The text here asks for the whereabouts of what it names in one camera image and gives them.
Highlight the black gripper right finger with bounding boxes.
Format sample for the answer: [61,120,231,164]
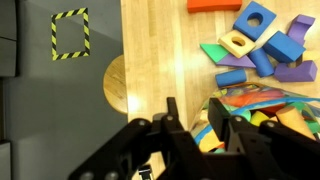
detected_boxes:
[208,97,320,180]

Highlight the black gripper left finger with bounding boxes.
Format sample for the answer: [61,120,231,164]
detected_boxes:
[68,97,208,180]

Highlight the clear plastic block bag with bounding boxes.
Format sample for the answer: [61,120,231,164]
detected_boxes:
[189,82,320,155]

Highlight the purple triangular foam block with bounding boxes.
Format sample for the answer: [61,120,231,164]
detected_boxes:
[215,53,257,69]

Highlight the blue rectangular foam block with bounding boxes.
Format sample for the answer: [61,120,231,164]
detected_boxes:
[262,30,307,64]

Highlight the tan square block with hole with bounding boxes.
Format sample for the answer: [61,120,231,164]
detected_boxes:
[218,29,257,59]

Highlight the green triangular foam block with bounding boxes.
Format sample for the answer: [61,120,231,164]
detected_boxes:
[199,43,231,64]

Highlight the purple arch foam block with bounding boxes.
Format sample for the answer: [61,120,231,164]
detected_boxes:
[287,14,316,46]

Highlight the blue square block with hole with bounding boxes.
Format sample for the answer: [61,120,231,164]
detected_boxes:
[232,0,278,42]

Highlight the red rectangular foam block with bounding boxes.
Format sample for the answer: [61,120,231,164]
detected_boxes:
[186,0,243,14]

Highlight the orange foam cylinder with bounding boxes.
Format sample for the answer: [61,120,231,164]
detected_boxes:
[275,105,316,141]

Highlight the round wooden stool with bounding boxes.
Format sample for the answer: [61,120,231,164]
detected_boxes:
[102,54,130,115]

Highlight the yellow black floor tape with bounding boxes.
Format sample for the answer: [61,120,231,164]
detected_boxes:
[50,7,92,62]

